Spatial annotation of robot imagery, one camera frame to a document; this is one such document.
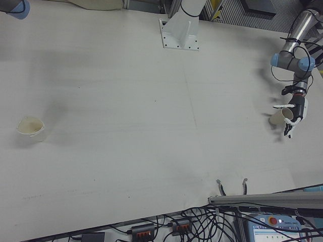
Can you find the black metal bar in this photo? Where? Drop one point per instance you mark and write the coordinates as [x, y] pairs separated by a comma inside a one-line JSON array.
[[277, 211]]

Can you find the blue-grey teach pendant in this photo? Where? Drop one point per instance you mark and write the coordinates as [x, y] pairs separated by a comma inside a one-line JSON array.
[[272, 232]]

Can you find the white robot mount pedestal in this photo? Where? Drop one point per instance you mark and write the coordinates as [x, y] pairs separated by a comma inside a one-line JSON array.
[[181, 30]]

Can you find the squashed wide paper cup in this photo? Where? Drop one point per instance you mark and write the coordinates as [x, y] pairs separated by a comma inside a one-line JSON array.
[[32, 137]]

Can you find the dark grey box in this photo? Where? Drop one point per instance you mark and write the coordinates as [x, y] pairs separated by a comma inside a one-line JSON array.
[[260, 6]]

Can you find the black power adapter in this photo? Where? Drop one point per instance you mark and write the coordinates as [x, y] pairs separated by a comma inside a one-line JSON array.
[[93, 237]]

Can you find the black ribbed floor mat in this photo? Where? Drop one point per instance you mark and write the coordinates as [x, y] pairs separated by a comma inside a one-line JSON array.
[[227, 15]]

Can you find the round paper cup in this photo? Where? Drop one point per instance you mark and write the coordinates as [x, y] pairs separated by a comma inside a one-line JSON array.
[[277, 118]]

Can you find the teal plastic box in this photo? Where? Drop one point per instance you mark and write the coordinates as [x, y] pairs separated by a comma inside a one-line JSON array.
[[315, 188]]

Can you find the yellow black hazard post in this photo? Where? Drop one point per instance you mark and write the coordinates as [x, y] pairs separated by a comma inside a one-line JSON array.
[[216, 8]]

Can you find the black orange power strip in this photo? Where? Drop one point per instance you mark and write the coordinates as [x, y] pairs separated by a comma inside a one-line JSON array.
[[181, 226], [142, 230]]

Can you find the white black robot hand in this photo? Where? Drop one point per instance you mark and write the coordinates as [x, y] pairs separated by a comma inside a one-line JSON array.
[[301, 108]]

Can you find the aluminium profile rail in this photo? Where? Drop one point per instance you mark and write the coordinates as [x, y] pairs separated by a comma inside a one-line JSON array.
[[265, 199]]

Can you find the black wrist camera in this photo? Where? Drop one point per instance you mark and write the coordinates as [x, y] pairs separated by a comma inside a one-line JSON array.
[[287, 89]]

